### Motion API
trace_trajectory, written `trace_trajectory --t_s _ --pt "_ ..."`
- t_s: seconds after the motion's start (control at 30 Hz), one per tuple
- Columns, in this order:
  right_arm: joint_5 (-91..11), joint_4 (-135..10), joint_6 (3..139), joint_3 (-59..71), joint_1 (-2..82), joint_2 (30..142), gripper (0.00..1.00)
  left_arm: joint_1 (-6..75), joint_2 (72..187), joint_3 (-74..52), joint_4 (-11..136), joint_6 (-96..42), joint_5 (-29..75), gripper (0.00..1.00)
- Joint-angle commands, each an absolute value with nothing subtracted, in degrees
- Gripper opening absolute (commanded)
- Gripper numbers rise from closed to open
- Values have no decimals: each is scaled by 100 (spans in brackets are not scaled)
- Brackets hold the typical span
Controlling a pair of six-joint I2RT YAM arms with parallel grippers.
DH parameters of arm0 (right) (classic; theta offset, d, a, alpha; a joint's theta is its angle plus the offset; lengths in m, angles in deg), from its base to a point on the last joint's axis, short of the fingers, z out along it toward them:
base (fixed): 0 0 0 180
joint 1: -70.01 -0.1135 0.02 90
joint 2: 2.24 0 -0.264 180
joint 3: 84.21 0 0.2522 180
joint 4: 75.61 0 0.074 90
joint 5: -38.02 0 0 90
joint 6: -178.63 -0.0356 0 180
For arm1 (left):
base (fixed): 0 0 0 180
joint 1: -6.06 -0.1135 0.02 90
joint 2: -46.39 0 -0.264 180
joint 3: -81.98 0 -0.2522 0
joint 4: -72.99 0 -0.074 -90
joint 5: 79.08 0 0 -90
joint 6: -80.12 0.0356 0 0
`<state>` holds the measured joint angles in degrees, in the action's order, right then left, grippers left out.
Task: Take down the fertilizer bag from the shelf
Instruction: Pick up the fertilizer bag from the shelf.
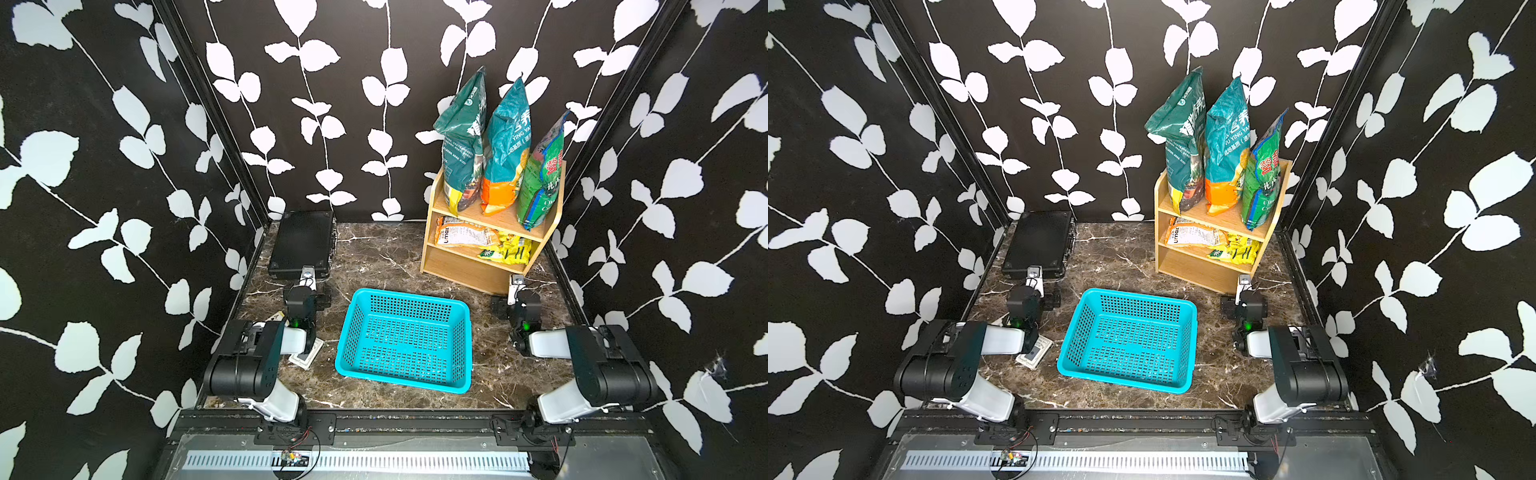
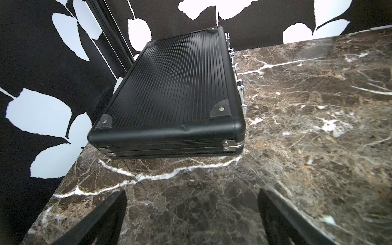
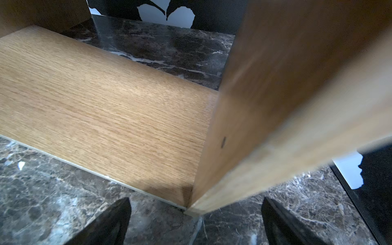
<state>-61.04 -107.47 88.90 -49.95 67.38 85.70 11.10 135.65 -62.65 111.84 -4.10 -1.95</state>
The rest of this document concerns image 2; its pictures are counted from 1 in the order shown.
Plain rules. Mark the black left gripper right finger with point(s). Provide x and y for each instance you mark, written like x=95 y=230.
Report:
x=285 y=226

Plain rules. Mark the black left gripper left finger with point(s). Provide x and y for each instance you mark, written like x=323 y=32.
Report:
x=100 y=227

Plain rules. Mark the black ribbed aluminium case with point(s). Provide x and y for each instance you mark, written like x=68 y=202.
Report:
x=180 y=98

